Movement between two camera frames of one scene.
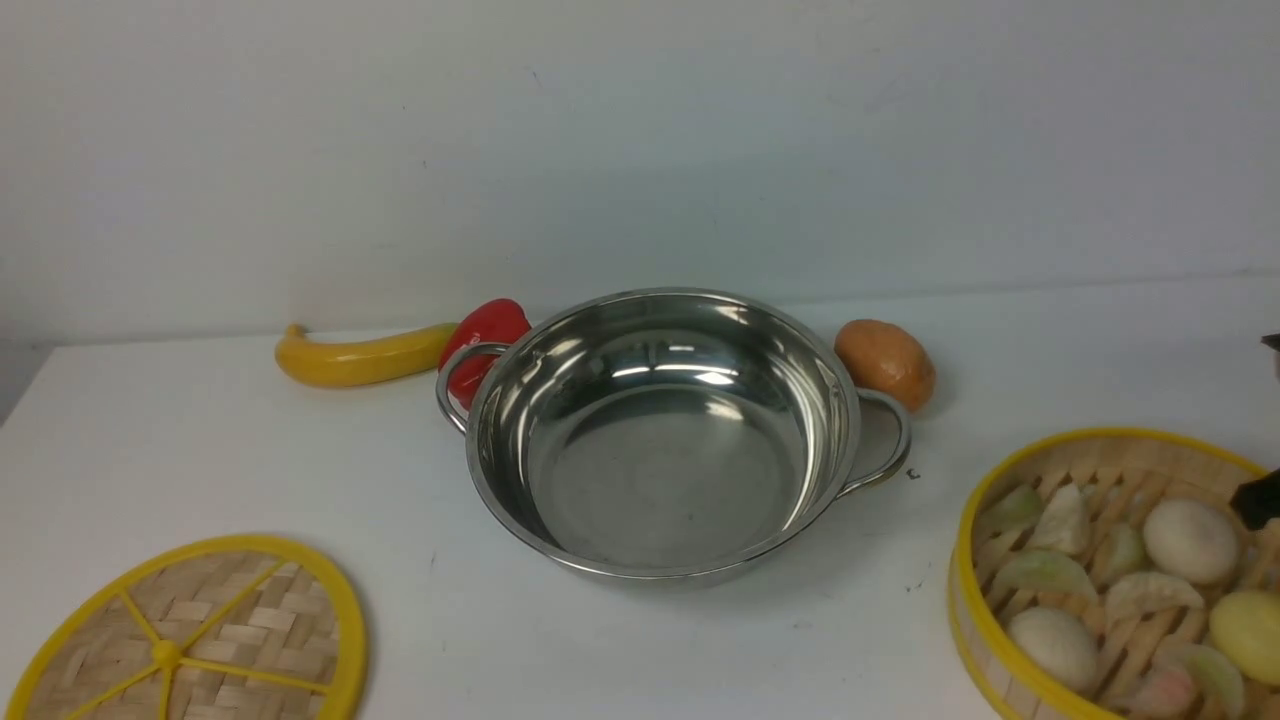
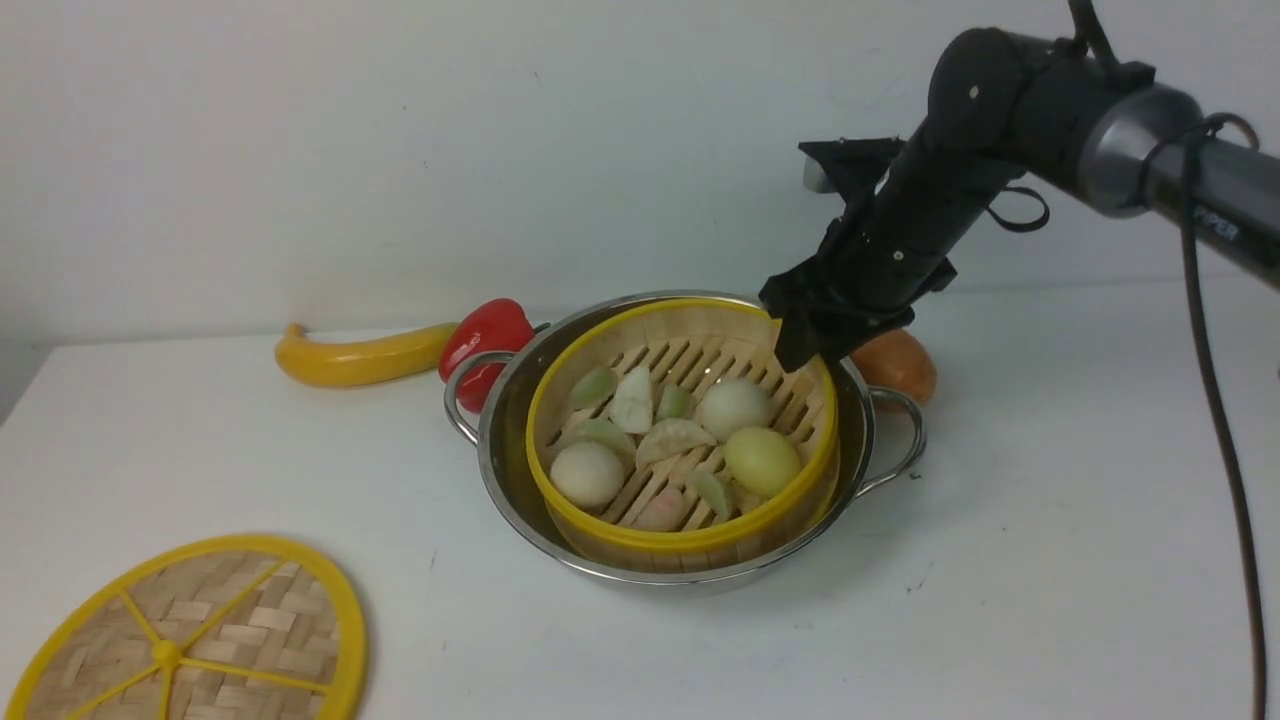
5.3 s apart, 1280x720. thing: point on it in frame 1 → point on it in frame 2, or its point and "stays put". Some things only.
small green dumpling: [1123, 549] → [675, 402]
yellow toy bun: [1245, 625] → [763, 461]
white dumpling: [1066, 520] → [632, 407]
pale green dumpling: [1015, 512] → [593, 389]
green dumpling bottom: [1217, 677] → [711, 489]
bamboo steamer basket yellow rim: [1102, 574] → [667, 435]
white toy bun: [1060, 641] → [587, 475]
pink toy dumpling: [1165, 693] → [667, 510]
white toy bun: [1193, 541] → [734, 404]
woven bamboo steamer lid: [233, 628] stays put
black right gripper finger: [1258, 501] → [908, 207]
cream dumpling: [1147, 599] → [672, 437]
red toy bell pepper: [499, 321] stays put
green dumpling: [1046, 571] → [609, 433]
